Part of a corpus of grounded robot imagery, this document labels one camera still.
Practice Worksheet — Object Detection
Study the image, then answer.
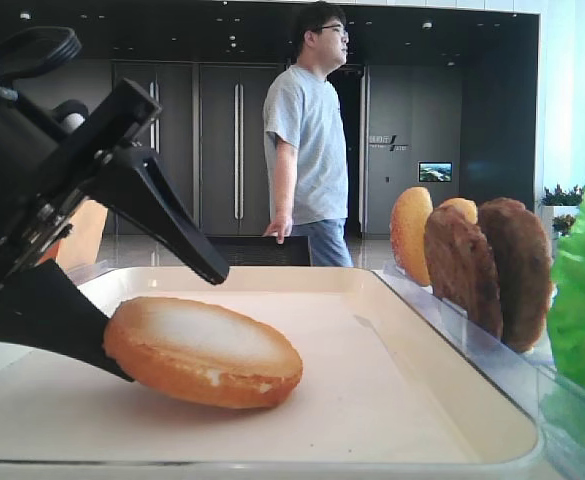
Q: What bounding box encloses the brown meat patty left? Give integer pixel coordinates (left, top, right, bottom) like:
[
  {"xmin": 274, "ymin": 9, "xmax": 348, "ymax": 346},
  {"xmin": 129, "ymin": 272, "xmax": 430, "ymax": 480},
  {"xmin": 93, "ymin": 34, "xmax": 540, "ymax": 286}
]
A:
[{"xmin": 424, "ymin": 205, "xmax": 503, "ymax": 339}]

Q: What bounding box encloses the orange cheese slice left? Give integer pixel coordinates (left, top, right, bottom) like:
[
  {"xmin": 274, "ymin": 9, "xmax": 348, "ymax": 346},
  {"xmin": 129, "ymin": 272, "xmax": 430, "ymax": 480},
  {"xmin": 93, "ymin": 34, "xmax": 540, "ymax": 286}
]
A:
[{"xmin": 55, "ymin": 200, "xmax": 108, "ymax": 272}]

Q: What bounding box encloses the man in grey shirt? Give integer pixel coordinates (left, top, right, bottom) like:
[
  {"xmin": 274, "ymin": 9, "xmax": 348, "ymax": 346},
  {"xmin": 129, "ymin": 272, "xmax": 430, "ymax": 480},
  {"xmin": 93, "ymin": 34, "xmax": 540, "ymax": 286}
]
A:
[{"xmin": 263, "ymin": 1, "xmax": 352, "ymax": 267}]

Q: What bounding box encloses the bun slice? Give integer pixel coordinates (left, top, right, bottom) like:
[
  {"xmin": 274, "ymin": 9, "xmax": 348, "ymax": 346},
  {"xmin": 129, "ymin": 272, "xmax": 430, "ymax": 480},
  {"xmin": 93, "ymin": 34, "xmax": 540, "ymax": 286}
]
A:
[
  {"xmin": 390, "ymin": 187, "xmax": 433, "ymax": 287},
  {"xmin": 440, "ymin": 197, "xmax": 478, "ymax": 224},
  {"xmin": 103, "ymin": 297, "xmax": 303, "ymax": 409}
]

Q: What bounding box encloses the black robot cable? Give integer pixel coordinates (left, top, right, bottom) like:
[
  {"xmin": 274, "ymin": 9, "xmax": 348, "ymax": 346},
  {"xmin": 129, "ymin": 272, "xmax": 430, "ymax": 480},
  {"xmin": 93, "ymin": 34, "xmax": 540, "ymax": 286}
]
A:
[{"xmin": 0, "ymin": 26, "xmax": 83, "ymax": 84}]

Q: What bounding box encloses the potted green plant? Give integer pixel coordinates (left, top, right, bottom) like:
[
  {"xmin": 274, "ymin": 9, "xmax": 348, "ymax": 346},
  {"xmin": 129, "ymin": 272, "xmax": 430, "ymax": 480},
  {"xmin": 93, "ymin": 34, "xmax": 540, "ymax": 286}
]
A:
[{"xmin": 538, "ymin": 184, "xmax": 583, "ymax": 239}]

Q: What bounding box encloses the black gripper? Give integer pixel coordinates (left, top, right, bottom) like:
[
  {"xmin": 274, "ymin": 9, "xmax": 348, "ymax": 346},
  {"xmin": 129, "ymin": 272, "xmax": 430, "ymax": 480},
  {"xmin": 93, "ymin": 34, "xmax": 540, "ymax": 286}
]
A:
[{"xmin": 0, "ymin": 80, "xmax": 229, "ymax": 285}]

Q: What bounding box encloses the dark brown meat patty right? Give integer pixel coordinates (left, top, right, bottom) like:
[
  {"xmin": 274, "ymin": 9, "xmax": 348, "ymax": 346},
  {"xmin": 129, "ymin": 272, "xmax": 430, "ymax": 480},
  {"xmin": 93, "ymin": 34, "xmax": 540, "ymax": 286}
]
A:
[{"xmin": 478, "ymin": 197, "xmax": 553, "ymax": 353}]

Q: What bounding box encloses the white rectangular tray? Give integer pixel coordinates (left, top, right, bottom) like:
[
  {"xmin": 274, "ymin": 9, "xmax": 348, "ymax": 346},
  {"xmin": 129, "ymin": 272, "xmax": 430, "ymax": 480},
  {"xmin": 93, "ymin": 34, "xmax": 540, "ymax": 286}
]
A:
[{"xmin": 0, "ymin": 267, "xmax": 543, "ymax": 479}]

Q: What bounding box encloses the clear plastic rail right long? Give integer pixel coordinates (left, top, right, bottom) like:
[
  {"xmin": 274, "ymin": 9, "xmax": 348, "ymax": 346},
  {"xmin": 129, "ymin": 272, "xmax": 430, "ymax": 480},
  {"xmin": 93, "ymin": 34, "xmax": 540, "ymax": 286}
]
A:
[{"xmin": 375, "ymin": 264, "xmax": 585, "ymax": 479}]

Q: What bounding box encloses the black chair back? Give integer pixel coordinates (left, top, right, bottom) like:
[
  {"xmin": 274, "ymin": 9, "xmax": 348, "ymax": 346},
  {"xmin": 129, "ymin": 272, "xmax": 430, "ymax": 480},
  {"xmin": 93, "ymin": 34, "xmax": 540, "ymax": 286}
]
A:
[{"xmin": 208, "ymin": 236, "xmax": 312, "ymax": 266}]

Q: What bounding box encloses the small wall screen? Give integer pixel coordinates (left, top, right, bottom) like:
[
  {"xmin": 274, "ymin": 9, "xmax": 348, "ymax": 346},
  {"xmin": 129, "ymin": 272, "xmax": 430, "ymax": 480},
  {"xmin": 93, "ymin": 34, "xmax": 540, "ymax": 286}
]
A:
[{"xmin": 418, "ymin": 162, "xmax": 453, "ymax": 183}]

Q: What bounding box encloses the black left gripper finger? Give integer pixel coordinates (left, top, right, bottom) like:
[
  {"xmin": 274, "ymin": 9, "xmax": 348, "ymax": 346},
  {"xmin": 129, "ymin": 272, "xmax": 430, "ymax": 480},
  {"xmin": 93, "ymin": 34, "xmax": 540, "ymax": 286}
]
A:
[{"xmin": 0, "ymin": 260, "xmax": 132, "ymax": 382}]

